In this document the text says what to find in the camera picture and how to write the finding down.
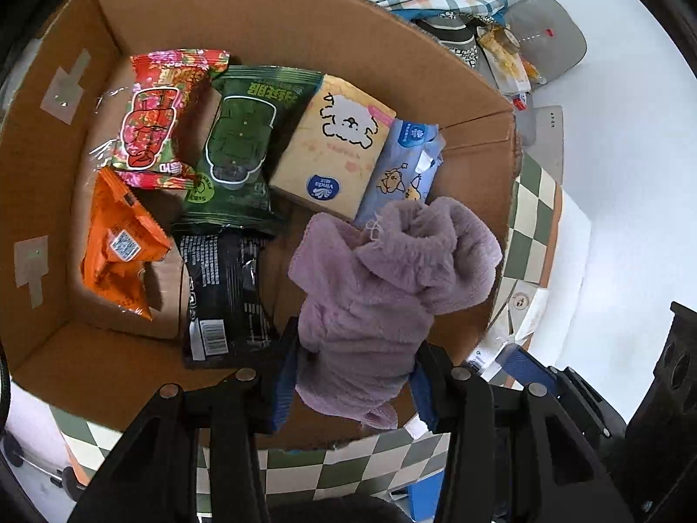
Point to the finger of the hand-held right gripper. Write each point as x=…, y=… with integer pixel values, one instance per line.
x=523, y=365

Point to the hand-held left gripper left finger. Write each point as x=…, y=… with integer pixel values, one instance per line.
x=283, y=381

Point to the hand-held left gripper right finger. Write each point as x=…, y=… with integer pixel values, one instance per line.
x=422, y=397

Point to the black snack packet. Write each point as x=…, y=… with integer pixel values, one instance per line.
x=218, y=289

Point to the purple plush cloth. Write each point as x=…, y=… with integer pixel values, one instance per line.
x=370, y=294

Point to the orange snack packet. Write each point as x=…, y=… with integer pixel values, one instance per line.
x=117, y=245

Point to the blue tissue pack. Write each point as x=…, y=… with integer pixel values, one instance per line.
x=400, y=174

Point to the yellow tissue pack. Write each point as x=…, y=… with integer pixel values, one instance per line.
x=326, y=158

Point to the green snack packet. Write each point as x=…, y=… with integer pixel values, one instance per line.
x=239, y=141

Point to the red snack packet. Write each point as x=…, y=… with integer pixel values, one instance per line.
x=152, y=120

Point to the cardboard box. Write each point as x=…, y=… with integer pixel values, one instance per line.
x=245, y=27

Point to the white paper card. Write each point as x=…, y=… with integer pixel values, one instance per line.
x=525, y=310

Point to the person's dark fleece clothing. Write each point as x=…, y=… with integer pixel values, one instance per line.
x=337, y=512

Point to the white flat panel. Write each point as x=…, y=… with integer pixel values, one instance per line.
x=547, y=136

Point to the yellow flat packet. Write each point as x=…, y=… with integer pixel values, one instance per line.
x=503, y=60

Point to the grey padded chair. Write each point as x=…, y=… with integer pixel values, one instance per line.
x=550, y=38

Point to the patterned dark cloth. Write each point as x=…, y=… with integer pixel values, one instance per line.
x=452, y=38

